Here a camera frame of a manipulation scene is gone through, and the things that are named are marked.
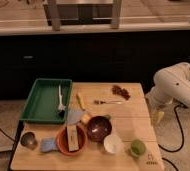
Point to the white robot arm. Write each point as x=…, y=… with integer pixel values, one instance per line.
x=170, y=83

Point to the white cup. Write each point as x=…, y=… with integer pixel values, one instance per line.
x=112, y=144

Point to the green plastic tray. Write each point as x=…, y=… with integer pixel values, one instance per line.
x=42, y=103

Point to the yellow toy food piece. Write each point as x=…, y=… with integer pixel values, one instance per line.
x=85, y=118

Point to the green cup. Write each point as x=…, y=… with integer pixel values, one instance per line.
x=137, y=148

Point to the white frame stand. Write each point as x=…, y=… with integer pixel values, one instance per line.
x=82, y=12

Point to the blue sponge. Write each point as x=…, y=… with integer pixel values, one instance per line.
x=48, y=145

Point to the purple bowl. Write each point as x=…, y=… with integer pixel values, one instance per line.
x=98, y=128

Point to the orange bowl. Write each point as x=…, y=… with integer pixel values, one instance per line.
x=62, y=141

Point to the light blue cloth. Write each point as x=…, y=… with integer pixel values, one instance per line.
x=74, y=116

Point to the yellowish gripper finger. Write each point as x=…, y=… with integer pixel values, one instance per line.
x=157, y=117

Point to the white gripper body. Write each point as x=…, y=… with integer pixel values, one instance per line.
x=156, y=103

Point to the small metal cup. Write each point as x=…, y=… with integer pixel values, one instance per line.
x=28, y=140

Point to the red-brown grapes bunch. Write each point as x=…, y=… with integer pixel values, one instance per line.
x=117, y=90

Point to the metal fork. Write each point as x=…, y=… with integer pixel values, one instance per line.
x=107, y=102

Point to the wooden block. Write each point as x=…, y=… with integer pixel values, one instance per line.
x=72, y=138

